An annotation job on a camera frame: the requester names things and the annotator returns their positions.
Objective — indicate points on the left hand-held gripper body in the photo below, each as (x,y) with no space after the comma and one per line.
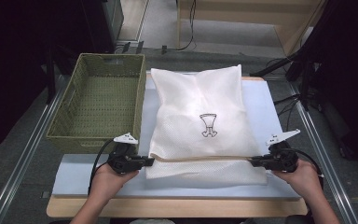
(122,161)

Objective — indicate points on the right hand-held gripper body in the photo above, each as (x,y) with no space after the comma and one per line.
(284,160)

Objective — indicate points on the green woven basket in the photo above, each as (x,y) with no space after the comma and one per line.
(105,102)

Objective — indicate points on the white mesh laundry bag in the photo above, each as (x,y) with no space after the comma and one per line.
(199,99)

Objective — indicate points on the person's left hand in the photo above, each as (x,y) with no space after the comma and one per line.
(105,183)

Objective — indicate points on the person's right hand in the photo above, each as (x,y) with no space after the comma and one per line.
(307,182)

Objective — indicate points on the pale blue table mat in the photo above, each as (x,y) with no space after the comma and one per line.
(74,177)

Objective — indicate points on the person's grey trousers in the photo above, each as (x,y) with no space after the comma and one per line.
(152,222)

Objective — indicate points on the light wooden table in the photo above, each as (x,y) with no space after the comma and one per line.
(199,208)

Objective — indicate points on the black metal stand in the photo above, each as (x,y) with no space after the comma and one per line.
(273,67)

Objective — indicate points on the black stand leg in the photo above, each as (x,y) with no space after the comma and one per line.
(50,81)

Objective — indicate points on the dark cabinet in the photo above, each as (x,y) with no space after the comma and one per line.
(116,18)

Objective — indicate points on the light wooden shelf unit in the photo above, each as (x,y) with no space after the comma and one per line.
(230,9)

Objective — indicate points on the metal floor rail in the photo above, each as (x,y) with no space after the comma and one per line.
(332,174)
(28,152)

